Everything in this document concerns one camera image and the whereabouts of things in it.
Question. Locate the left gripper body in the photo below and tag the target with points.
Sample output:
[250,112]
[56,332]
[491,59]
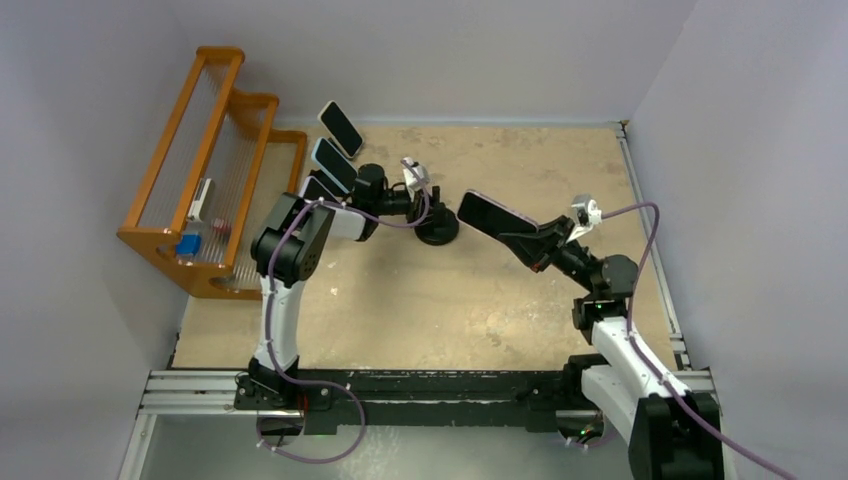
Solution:
[413,208]

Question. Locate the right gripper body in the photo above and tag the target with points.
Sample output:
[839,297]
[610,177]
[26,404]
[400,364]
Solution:
[568,226]

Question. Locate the black round base stand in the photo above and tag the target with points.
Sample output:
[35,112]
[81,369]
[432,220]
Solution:
[439,228]

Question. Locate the white smartphone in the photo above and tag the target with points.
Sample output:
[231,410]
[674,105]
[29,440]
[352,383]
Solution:
[313,190]
[341,129]

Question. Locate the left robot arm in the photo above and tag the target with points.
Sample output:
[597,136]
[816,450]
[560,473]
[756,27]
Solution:
[289,246]

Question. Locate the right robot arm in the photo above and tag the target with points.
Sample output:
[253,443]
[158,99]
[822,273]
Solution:
[663,421]

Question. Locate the orange wooden rack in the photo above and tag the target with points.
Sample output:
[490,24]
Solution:
[217,131]

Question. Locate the white item in rack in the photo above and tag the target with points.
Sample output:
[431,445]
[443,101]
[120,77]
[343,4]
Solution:
[201,203]

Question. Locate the blue block in rack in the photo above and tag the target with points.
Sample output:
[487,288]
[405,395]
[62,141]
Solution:
[189,245]

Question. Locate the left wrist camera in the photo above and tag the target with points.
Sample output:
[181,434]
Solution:
[416,176]

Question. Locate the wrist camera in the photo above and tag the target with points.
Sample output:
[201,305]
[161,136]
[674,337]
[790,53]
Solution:
[587,213]
[416,176]

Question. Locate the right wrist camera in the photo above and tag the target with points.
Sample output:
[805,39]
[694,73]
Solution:
[587,213]

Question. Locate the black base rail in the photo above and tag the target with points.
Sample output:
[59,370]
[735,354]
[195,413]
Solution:
[538,401]

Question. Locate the aluminium frame rail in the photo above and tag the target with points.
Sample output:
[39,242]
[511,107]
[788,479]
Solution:
[183,393]

